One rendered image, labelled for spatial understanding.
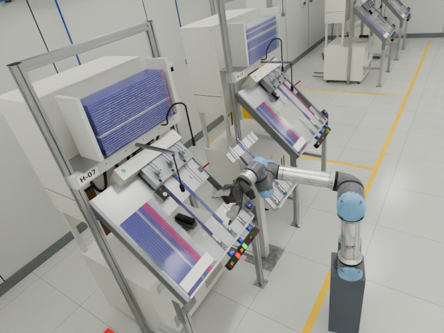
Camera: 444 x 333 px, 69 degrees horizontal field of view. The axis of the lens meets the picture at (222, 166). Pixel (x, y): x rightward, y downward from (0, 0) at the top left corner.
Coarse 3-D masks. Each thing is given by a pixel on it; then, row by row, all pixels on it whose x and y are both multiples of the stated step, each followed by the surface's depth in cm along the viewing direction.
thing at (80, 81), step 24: (72, 72) 178; (96, 72) 169; (120, 72) 178; (0, 96) 156; (48, 96) 148; (24, 120) 151; (24, 144) 167; (72, 144) 162; (48, 168) 167; (48, 192) 187; (96, 192) 180; (72, 216) 186
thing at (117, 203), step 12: (180, 168) 199; (192, 168) 203; (132, 180) 180; (168, 180) 191; (192, 180) 199; (204, 180) 203; (108, 192) 170; (120, 192) 173; (132, 192) 176; (144, 192) 180; (180, 192) 190; (96, 204) 164; (108, 204) 167; (120, 204) 170; (132, 204) 173; (168, 204) 183; (108, 216) 164; (120, 216) 167; (120, 228) 164; (132, 240) 163
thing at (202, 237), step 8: (224, 208) 199; (224, 216) 196; (240, 216) 202; (248, 216) 204; (208, 224) 188; (216, 224) 191; (232, 224) 196; (240, 224) 199; (200, 232) 183; (216, 232) 188; (224, 232) 190; (200, 240) 181; (208, 240) 183; (224, 240) 188; (232, 240) 190; (208, 248) 180; (216, 248) 183; (224, 248) 184; (216, 256) 180
